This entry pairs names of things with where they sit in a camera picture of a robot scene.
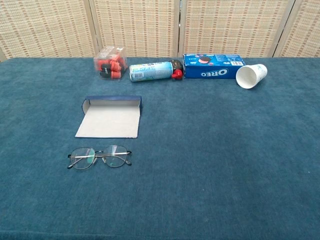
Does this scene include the blue glasses case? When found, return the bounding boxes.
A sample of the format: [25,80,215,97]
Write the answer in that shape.
[74,95,143,139]

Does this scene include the thin metal-frame eyeglasses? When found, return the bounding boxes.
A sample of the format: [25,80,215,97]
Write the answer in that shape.
[66,144,133,171]

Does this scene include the black bottle with red cap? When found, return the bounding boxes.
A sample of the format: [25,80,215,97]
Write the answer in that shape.
[168,59,185,82]

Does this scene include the blue tablecloth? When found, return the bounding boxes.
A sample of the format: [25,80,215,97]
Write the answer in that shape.
[0,56,320,240]

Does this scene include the light blue drink can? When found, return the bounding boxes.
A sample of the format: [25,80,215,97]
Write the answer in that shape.
[128,61,174,83]

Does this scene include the blue Oreo cookie box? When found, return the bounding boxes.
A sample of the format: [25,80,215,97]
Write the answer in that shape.
[182,53,246,80]

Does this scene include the clear box of red items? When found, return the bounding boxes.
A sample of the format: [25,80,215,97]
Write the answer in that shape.
[93,45,128,81]

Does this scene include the white paper cup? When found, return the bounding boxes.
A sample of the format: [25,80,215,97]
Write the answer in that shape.
[235,63,268,90]

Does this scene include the woven folding screen panel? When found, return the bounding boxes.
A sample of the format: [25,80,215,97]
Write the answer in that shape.
[0,0,97,63]
[272,0,320,59]
[178,0,297,58]
[88,0,181,58]

